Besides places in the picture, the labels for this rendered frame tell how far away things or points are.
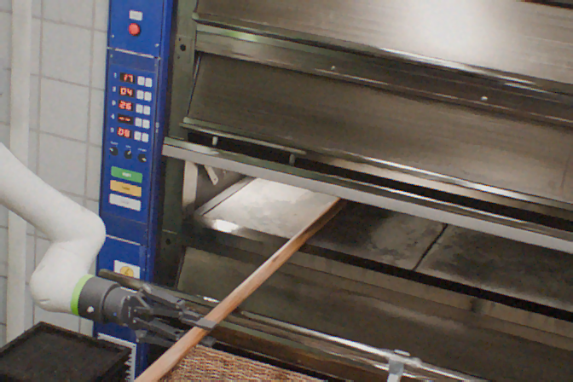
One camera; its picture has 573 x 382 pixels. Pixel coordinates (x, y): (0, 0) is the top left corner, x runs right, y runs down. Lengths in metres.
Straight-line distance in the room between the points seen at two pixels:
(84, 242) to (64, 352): 0.58
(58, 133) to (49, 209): 0.64
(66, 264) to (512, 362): 1.07
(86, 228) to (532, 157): 0.99
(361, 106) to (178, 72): 0.48
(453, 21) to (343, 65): 0.28
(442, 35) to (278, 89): 0.43
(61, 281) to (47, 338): 0.64
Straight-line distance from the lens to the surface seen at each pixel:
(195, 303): 2.39
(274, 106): 2.58
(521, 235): 2.33
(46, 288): 2.31
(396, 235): 2.84
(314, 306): 2.72
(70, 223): 2.31
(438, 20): 2.42
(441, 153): 2.47
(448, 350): 2.65
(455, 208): 2.35
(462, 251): 2.81
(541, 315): 2.55
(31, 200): 2.25
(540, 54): 2.37
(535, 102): 2.41
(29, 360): 2.82
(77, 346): 2.88
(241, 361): 2.82
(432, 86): 2.45
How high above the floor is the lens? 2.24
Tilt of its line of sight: 20 degrees down
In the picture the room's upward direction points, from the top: 7 degrees clockwise
